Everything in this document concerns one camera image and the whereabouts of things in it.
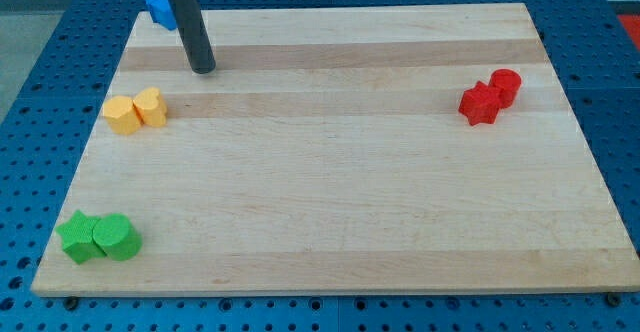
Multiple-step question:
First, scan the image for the yellow hexagon block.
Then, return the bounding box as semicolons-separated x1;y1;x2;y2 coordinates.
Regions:
102;96;142;135

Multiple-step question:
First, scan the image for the blue cube block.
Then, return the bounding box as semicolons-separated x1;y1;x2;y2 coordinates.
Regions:
145;0;177;31

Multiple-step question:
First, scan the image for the red cylinder block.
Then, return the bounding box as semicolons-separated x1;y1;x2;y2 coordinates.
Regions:
489;69;522;108

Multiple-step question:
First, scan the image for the yellow heart block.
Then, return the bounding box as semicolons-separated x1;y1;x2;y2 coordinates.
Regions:
133;87;168;127

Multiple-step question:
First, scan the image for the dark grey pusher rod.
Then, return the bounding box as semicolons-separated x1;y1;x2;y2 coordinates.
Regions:
169;0;216;74

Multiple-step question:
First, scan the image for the green cylinder block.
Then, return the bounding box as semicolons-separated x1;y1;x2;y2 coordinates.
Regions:
93;213;143;261

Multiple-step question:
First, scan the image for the green star block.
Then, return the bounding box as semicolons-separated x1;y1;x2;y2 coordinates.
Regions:
54;210;106;264

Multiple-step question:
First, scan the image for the red star block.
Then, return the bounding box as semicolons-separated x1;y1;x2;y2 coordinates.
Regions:
458;81;501;126

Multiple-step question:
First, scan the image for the wooden board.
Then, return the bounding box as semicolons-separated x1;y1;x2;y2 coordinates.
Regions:
32;3;639;297

